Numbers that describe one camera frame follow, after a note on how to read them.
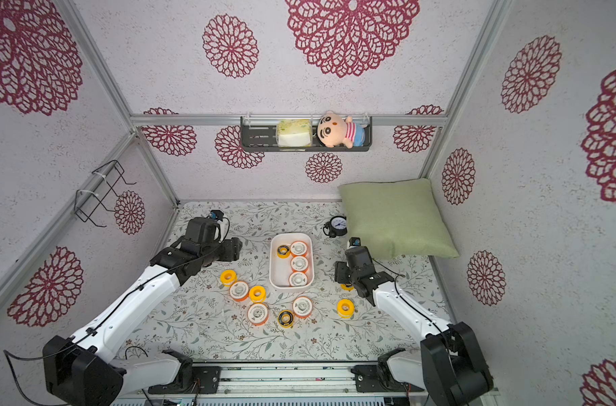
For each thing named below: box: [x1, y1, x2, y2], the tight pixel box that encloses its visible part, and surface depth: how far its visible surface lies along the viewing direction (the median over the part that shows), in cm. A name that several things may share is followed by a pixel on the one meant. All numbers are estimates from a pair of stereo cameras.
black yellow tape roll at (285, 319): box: [277, 309, 295, 330], surface depth 87 cm
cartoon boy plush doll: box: [317, 109, 367, 149], surface depth 88 cm
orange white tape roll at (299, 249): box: [290, 240, 308, 258], surface depth 103 cm
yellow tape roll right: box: [336, 298, 356, 319], surface depth 88 cm
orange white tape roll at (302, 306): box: [291, 295, 314, 319], surface depth 88 cm
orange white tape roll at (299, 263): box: [290, 255, 309, 272], surface depth 99 cm
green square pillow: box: [338, 178, 460, 259], surface depth 99 cm
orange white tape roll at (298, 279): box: [288, 271, 308, 287], surface depth 95 cm
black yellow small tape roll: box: [276, 244, 291, 259], surface depth 104 cm
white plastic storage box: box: [269, 231, 315, 292], surface depth 100 cm
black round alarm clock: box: [322, 215, 348, 238], surface depth 111 cm
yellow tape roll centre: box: [248, 285, 267, 303], surface depth 91 cm
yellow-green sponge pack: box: [276, 118, 313, 148], surface depth 92 cm
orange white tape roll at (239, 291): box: [228, 279, 250, 302], surface depth 92 cm
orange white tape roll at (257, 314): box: [247, 301, 270, 326], surface depth 87 cm
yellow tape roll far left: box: [220, 268, 238, 287], surface depth 96 cm
